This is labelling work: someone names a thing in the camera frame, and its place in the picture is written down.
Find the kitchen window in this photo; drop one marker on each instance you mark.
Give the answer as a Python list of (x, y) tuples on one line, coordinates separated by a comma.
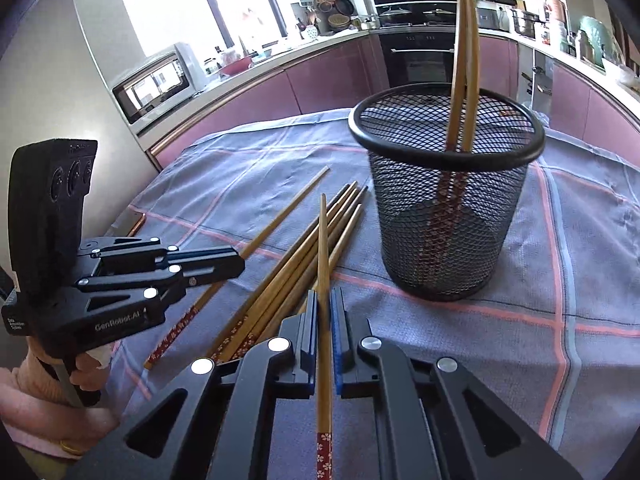
[(175, 5)]

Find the hanging black frying pan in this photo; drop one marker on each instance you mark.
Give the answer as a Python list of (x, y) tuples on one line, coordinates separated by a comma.
[(344, 6)]

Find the silver toaster oven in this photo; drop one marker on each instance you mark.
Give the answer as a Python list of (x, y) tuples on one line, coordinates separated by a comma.
[(150, 87)]

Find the black built-in oven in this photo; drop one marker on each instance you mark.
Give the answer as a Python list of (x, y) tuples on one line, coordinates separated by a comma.
[(415, 60)]

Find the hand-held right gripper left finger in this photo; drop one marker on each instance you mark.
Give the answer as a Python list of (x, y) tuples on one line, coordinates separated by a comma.
[(312, 350)]

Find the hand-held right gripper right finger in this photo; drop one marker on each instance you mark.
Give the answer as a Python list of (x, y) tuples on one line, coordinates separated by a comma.
[(340, 355)]

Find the white polka dot mug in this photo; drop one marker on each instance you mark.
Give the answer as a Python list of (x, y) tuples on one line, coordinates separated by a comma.
[(311, 31)]

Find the black mesh utensil holder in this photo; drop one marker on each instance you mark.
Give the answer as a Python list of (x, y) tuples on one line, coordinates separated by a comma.
[(480, 260)]

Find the pink kitchen cabinets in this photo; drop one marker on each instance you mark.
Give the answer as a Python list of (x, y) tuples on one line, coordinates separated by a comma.
[(325, 85), (600, 105)]

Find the red bowl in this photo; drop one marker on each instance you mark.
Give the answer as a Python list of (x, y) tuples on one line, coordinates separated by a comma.
[(235, 65)]

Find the green glass container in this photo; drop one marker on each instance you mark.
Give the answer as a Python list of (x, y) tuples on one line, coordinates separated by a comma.
[(595, 37)]

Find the brown bowl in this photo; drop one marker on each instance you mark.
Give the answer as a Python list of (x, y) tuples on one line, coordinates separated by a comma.
[(339, 20)]

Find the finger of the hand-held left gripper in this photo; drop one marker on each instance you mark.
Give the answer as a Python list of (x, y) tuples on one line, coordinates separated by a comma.
[(200, 255), (220, 269)]

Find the copper coloured kettle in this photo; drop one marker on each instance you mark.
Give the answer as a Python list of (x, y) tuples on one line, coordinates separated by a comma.
[(555, 10)]

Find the black wok with lid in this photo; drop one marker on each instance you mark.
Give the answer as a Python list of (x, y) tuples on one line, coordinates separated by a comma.
[(439, 13)]

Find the black pot with glass lid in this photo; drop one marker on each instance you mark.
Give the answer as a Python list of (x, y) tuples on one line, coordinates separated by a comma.
[(395, 12)]

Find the person's left forearm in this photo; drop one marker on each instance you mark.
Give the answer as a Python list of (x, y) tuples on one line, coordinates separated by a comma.
[(30, 420)]

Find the blue plaid tablecloth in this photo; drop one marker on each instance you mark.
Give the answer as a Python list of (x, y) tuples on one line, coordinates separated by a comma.
[(500, 360)]

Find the copper coloured bar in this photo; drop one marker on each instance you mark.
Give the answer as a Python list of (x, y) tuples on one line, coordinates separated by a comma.
[(136, 224)]

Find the stainless steel pot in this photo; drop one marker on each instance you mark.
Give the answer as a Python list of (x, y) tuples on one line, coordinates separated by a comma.
[(522, 21)]

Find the person's left hand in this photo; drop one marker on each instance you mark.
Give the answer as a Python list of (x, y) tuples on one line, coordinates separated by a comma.
[(42, 360)]

